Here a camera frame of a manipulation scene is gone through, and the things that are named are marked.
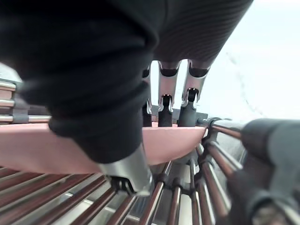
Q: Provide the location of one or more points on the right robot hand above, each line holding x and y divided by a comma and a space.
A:
93, 58

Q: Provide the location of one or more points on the pink cup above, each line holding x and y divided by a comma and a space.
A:
28, 150

